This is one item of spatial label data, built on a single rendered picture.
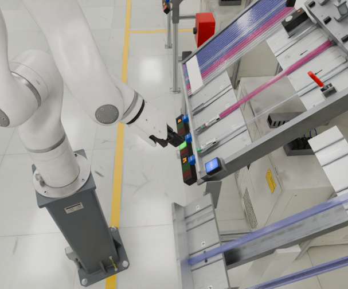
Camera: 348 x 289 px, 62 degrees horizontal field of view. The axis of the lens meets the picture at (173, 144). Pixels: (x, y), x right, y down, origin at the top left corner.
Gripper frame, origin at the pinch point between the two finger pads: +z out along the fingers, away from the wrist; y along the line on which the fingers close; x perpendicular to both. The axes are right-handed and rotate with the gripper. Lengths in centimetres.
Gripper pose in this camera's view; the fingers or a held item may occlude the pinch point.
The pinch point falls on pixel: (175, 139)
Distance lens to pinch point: 80.2
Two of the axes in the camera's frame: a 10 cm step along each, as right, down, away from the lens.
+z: 6.8, 4.6, 5.8
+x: 7.3, -5.0, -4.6
